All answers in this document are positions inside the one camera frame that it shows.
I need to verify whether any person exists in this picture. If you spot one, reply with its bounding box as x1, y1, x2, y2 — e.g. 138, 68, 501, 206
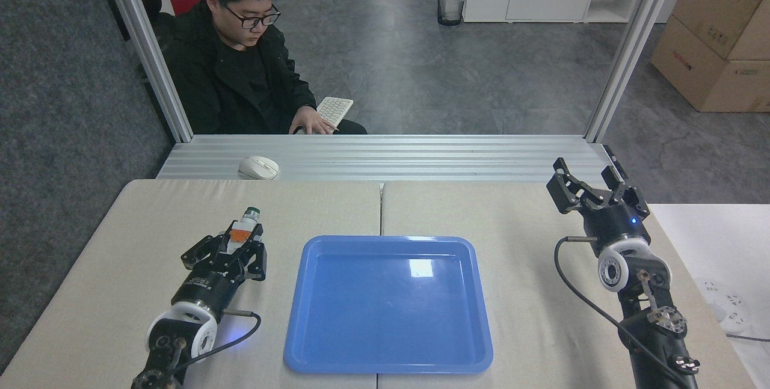
162, 0, 368, 135

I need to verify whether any person's left hand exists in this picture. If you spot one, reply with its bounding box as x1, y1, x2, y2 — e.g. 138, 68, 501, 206
292, 106, 339, 135

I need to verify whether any large brown cardboard box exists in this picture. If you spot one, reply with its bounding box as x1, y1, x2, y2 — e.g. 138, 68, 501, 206
650, 15, 770, 114

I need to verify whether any blue plastic tray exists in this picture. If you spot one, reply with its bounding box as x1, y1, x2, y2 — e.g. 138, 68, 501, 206
283, 235, 494, 375

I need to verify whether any grey waste bin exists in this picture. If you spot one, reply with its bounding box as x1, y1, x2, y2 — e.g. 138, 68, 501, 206
436, 0, 468, 27

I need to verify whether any silver ribbed aluminium platform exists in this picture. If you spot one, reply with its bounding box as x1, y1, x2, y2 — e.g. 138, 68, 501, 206
156, 134, 615, 183

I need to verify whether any white keyboard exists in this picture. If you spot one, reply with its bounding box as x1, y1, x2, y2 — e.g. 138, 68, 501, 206
315, 96, 354, 130

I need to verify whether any silver aluminium post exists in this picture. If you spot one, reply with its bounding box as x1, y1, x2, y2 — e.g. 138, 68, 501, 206
584, 0, 684, 144
96, 0, 194, 144

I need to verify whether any white power strip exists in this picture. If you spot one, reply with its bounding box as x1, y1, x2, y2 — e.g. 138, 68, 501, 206
694, 277, 753, 335

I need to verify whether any small brown cardboard box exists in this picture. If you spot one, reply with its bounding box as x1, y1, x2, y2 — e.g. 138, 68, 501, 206
670, 0, 770, 61

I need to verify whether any white computer mouse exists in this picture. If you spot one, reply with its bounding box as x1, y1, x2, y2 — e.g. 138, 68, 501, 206
238, 156, 280, 180

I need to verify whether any white side table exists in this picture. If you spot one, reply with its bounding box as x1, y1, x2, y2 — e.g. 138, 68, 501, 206
649, 203, 770, 389

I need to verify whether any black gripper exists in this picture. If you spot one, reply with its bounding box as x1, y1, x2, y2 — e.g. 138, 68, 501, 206
171, 224, 268, 318
546, 145, 653, 257

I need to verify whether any orange white switch part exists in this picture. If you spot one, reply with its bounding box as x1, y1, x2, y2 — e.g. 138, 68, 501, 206
226, 207, 262, 255

